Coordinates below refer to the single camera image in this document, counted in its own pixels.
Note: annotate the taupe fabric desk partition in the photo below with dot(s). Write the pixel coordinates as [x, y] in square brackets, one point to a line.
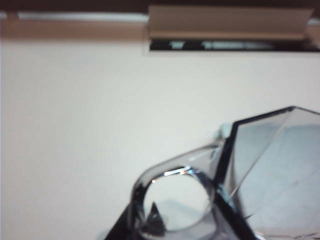
[75, 4]

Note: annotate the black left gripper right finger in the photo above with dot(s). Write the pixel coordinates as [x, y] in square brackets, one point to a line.
[232, 217]

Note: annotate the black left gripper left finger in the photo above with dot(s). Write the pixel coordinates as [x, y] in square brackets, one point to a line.
[117, 225]

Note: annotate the beige box at table edge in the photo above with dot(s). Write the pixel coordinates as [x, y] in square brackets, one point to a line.
[225, 22]

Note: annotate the clear grey plastic water cup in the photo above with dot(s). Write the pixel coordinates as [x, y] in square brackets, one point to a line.
[275, 175]

